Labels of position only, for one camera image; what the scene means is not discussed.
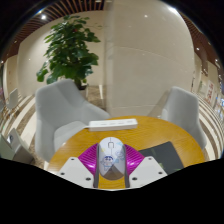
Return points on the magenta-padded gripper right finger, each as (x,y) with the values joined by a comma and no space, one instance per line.
(145,168)

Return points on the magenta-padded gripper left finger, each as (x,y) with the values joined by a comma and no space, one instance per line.
(80,168)

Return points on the white cartoon-print computer mouse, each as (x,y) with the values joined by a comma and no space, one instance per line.
(111,155)

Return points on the black square mouse pad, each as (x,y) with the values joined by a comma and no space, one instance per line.
(165,155)

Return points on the white power strip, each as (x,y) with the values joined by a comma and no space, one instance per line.
(113,124)

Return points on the grey upholstered armchair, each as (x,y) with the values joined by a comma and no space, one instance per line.
(60,110)
(183,111)

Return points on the white chair with wooden legs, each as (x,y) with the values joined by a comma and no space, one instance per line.
(12,98)

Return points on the green potted plant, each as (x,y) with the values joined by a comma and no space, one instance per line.
(68,53)

